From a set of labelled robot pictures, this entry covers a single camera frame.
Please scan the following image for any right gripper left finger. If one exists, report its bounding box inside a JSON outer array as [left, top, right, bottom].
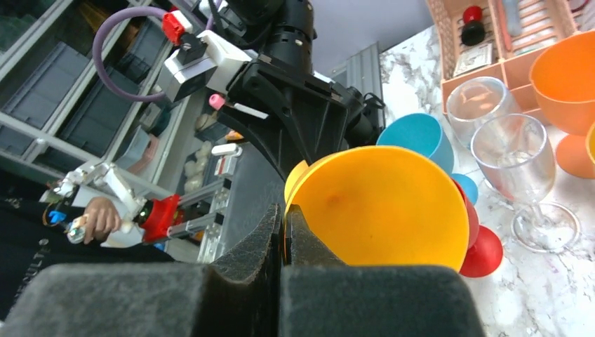
[[1, 204, 282, 336]]

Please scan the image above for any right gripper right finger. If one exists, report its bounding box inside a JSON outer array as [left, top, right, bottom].
[[280, 205, 485, 336]]

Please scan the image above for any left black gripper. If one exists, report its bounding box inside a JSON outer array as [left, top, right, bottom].
[[218, 59, 386, 180]]

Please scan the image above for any yellow wine glass top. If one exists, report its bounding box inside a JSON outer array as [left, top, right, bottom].
[[285, 145, 470, 270]]

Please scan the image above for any blue plastic wine glass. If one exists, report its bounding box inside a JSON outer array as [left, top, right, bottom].
[[376, 113, 479, 204]]

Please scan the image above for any red plastic wine glass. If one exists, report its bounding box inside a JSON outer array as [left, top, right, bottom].
[[453, 178, 503, 278]]

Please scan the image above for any clear wine glass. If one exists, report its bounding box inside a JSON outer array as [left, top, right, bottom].
[[446, 77, 521, 152], [470, 114, 580, 253]]

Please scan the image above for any orange plastic wine glass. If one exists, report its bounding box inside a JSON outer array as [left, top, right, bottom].
[[530, 30, 594, 179]]

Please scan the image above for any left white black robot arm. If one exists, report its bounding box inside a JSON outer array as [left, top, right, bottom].
[[214, 1, 385, 178]]

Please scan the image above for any person hand in background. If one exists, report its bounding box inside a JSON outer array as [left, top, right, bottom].
[[83, 197, 122, 244]]

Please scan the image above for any pink capped bottle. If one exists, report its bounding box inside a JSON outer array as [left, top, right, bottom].
[[208, 93, 269, 119]]

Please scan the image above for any red round object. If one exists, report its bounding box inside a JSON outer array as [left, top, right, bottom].
[[460, 5, 486, 46]]

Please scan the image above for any peach plastic file organizer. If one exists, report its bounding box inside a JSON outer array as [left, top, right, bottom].
[[427, 0, 594, 121]]

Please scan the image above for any grey storage shelf background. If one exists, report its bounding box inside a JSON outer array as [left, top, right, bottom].
[[1, 1, 187, 197]]

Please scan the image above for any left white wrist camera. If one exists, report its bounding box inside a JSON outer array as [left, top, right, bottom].
[[156, 31, 252, 102]]

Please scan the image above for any white red leader arm handle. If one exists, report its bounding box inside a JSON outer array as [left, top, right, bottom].
[[42, 161, 183, 244]]

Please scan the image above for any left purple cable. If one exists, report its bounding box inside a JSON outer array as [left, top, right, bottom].
[[92, 5, 224, 104]]

